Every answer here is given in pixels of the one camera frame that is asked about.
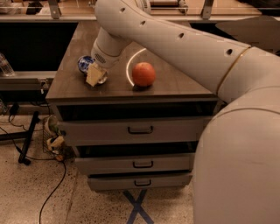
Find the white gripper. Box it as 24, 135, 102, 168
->
86, 41, 122, 87

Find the blue pepsi can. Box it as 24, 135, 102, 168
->
77, 56, 108, 85

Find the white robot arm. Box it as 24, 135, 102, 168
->
92, 0, 280, 224

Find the orange fruit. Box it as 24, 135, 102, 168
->
132, 62, 156, 87

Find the grey drawer cabinet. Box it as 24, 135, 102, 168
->
46, 21, 221, 191

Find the top grey drawer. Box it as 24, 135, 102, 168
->
59, 116, 211, 146

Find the grey drawer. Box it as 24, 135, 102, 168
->
75, 153, 195, 175
59, 116, 211, 146
87, 172, 192, 192

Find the clear plastic bottle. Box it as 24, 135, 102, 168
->
0, 52, 15, 76

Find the black table leg stand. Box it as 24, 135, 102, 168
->
0, 111, 39, 165

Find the middle grey drawer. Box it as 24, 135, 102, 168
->
75, 153, 195, 175

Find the bottom grey drawer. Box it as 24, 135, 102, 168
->
87, 172, 192, 192

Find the blue tape cross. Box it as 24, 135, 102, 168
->
123, 190, 154, 224

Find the black floor cable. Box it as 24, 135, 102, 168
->
38, 159, 67, 224

